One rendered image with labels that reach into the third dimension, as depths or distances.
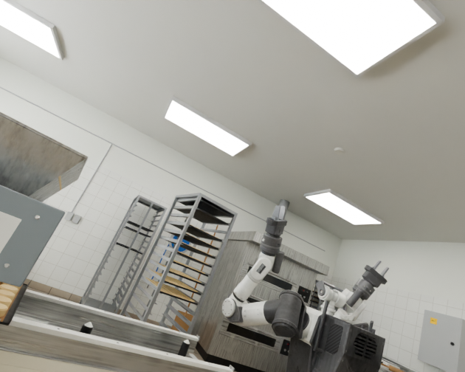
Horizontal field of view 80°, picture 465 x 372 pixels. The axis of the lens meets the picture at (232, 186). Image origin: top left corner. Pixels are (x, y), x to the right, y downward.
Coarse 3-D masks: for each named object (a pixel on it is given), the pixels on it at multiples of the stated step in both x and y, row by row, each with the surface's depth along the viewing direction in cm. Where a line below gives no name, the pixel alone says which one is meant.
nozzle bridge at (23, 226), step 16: (0, 192) 53; (16, 192) 54; (0, 208) 52; (16, 208) 54; (32, 208) 55; (48, 208) 56; (0, 224) 52; (16, 224) 53; (32, 224) 55; (48, 224) 56; (0, 240) 52; (16, 240) 53; (32, 240) 55; (48, 240) 56; (0, 256) 52; (16, 256) 53; (32, 256) 54; (0, 272) 52; (16, 272) 53
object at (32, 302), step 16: (32, 304) 93; (48, 304) 95; (64, 304) 97; (80, 304) 102; (64, 320) 97; (80, 320) 99; (96, 320) 102; (112, 320) 105; (128, 320) 108; (128, 336) 107; (144, 336) 110; (160, 336) 114; (176, 336) 117; (192, 336) 122; (192, 352) 120
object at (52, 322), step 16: (48, 320) 92; (112, 336) 102; (0, 352) 65; (16, 352) 67; (176, 352) 113; (0, 368) 65; (16, 368) 66; (32, 368) 68; (48, 368) 70; (64, 368) 71; (80, 368) 73; (96, 368) 75; (112, 368) 78
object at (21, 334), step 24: (0, 336) 66; (24, 336) 68; (48, 336) 71; (72, 336) 73; (96, 336) 79; (96, 360) 76; (120, 360) 79; (144, 360) 82; (168, 360) 86; (192, 360) 91
